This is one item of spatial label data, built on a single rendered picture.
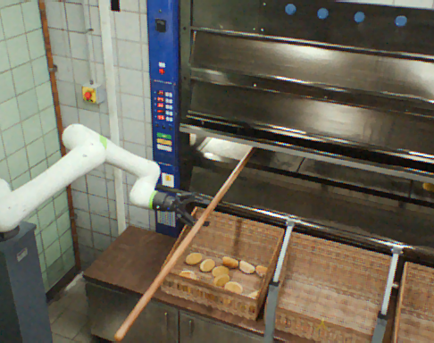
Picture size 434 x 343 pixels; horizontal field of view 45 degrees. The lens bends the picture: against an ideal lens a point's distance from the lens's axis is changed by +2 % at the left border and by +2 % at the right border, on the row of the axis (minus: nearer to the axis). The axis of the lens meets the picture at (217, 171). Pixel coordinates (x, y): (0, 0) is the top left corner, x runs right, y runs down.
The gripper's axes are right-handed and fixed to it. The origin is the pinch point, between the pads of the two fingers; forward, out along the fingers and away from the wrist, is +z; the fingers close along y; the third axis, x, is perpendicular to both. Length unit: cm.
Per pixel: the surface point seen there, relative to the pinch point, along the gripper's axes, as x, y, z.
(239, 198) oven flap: -52, 23, 0
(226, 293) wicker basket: -4, 49, 11
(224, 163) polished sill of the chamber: -53, 2, -11
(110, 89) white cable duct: -52, -29, -82
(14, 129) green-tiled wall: -18, -11, -123
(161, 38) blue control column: -50, -63, -48
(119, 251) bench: -24, 62, -66
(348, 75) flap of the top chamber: -52, -58, 48
